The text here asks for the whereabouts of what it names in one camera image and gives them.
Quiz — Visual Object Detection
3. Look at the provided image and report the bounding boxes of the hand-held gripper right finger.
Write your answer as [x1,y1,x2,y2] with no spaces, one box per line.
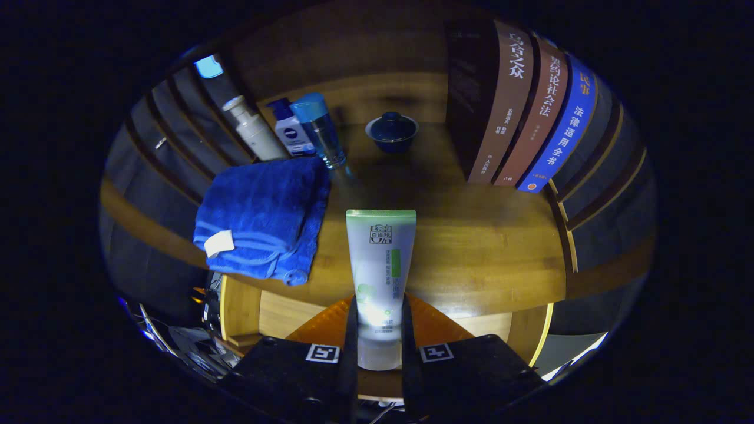
[401,293,548,424]

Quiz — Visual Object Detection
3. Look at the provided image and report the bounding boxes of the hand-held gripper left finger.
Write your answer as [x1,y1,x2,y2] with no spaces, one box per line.
[221,294,358,424]

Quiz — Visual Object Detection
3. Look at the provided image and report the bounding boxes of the white and green tube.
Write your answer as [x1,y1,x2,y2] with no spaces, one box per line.
[346,209,417,372]

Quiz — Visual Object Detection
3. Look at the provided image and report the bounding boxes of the wooden countertop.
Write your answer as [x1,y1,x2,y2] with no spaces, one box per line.
[100,121,656,320]

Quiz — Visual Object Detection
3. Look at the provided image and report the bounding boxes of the brown wooden cabinet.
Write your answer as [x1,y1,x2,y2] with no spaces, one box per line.
[100,12,657,404]

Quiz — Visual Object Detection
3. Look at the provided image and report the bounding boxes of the folded blue towel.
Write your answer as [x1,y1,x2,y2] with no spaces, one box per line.
[193,156,330,287]

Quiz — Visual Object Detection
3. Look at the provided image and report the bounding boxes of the white bottle with blue cap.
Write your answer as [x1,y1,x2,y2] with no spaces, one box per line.
[267,98,316,157]

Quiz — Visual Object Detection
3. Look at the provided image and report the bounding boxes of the clear blue bottle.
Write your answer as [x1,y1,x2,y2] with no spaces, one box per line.
[290,92,347,170]

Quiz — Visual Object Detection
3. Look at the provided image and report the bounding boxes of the white pump bottle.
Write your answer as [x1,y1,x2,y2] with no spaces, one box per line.
[222,95,289,162]

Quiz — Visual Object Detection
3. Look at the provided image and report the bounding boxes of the dark blue lidded teacup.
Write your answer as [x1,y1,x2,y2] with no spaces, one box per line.
[365,112,419,154]

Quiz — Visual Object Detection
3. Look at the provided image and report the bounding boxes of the blue book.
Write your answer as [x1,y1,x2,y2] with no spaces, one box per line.
[517,54,598,194]

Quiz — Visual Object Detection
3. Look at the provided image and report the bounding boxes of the reddish brown book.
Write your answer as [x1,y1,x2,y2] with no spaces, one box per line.
[494,35,569,187]

